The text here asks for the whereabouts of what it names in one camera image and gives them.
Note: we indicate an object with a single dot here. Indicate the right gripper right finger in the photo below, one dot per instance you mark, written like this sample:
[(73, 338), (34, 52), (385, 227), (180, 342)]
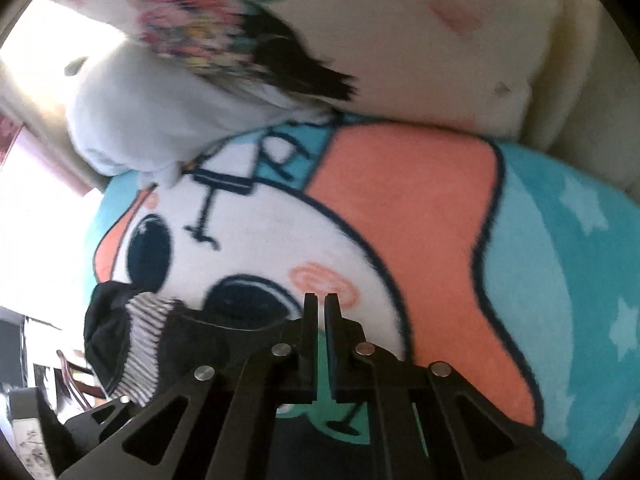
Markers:
[(350, 376)]

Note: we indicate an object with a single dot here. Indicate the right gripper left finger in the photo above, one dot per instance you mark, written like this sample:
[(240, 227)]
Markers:
[(295, 357)]

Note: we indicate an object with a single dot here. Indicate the black white striped pants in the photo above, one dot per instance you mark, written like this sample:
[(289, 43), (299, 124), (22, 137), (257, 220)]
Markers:
[(139, 343)]

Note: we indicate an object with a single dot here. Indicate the turquoise cartoon star blanket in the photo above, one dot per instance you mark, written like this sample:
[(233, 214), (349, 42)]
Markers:
[(519, 271)]

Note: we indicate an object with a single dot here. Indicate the white plush pillow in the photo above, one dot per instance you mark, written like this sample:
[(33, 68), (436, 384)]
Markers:
[(133, 110)]

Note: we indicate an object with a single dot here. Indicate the white floral pillow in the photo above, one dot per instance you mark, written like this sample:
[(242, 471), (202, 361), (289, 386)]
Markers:
[(464, 64)]

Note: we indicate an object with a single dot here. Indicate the beige padded headboard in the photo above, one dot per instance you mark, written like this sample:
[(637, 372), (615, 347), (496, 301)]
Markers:
[(585, 103)]

